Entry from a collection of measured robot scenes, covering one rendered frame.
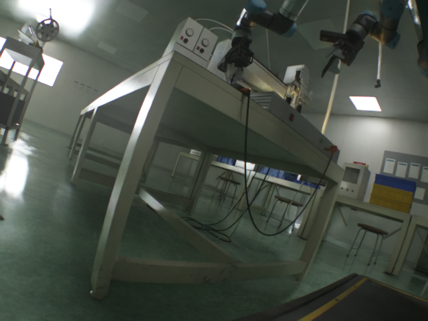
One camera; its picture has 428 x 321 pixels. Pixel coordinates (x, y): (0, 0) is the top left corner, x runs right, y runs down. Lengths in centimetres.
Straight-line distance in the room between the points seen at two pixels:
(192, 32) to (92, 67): 707
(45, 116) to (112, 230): 753
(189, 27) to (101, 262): 116
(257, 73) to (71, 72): 719
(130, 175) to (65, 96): 753
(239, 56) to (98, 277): 84
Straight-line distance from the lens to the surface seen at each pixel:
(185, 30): 131
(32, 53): 284
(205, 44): 134
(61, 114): 804
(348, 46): 94
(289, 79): 177
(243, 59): 88
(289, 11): 95
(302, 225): 354
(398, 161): 521
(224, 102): 72
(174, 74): 64
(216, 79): 71
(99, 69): 827
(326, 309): 44
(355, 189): 355
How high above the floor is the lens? 48
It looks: 3 degrees up
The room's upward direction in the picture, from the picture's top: 19 degrees clockwise
